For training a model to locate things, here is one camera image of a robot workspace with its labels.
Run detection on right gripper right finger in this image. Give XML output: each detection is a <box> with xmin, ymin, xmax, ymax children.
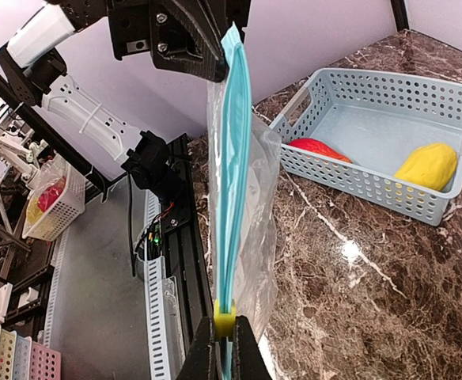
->
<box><xmin>231</xmin><ymin>316</ymin><xmax>272</xmax><ymax>380</ymax></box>

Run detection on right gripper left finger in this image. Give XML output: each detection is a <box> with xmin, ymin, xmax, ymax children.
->
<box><xmin>177</xmin><ymin>317</ymin><xmax>218</xmax><ymax>380</ymax></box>

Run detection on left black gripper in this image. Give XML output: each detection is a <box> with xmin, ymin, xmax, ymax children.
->
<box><xmin>106</xmin><ymin>1</ymin><xmax>251</xmax><ymax>82</ymax></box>

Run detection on small blue zip bag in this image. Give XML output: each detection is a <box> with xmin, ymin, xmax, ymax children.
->
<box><xmin>206</xmin><ymin>25</ymin><xmax>281</xmax><ymax>379</ymax></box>

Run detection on red chili pepper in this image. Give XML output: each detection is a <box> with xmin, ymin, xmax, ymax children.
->
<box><xmin>289</xmin><ymin>138</ymin><xmax>352</xmax><ymax>163</ymax></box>

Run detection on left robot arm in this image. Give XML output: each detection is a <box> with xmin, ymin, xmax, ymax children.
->
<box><xmin>0</xmin><ymin>1</ymin><xmax>251</xmax><ymax>202</ymax></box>

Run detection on white basket of toys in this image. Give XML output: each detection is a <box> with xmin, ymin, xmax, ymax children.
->
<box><xmin>22</xmin><ymin>155</ymin><xmax>86</xmax><ymax>241</ymax></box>

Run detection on stacked pastel baskets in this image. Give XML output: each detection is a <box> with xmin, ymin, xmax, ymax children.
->
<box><xmin>0</xmin><ymin>327</ymin><xmax>62</xmax><ymax>380</ymax></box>

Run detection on blue plastic basket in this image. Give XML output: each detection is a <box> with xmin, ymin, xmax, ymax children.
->
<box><xmin>271</xmin><ymin>68</ymin><xmax>462</xmax><ymax>226</ymax></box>

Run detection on white cable duct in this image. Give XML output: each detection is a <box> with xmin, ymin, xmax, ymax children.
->
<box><xmin>44</xmin><ymin>183</ymin><xmax>172</xmax><ymax>379</ymax></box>

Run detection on black table front rail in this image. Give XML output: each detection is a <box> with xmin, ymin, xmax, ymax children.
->
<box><xmin>161</xmin><ymin>134</ymin><xmax>212</xmax><ymax>357</ymax></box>

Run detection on left black frame post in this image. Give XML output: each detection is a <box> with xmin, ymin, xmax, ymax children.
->
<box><xmin>390</xmin><ymin>0</ymin><xmax>410</xmax><ymax>31</ymax></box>

